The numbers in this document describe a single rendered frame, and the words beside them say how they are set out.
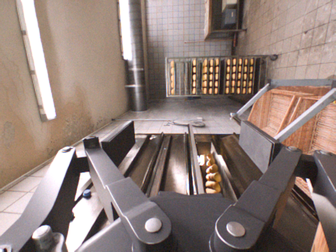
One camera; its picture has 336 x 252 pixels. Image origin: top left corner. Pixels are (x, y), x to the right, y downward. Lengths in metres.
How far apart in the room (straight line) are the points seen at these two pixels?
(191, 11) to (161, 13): 0.85
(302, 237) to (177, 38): 5.05
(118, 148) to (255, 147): 0.13
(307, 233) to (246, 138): 0.78
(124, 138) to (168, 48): 5.16
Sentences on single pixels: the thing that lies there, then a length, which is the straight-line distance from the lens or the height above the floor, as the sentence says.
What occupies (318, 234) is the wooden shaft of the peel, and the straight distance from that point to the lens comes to 0.51.
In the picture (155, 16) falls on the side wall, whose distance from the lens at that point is 5.56.
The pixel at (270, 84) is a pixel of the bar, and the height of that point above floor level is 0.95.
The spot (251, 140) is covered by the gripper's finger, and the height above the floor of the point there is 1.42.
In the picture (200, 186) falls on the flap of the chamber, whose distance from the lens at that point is 0.79.
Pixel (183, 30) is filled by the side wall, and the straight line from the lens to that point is 5.39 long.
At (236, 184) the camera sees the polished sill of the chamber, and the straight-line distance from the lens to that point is 1.10.
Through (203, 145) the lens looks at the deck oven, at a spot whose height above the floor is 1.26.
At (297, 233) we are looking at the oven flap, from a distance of 0.95.
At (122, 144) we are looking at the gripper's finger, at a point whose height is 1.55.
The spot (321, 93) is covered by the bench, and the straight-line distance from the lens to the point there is 1.47.
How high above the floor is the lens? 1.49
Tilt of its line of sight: 5 degrees up
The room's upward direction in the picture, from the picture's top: 90 degrees counter-clockwise
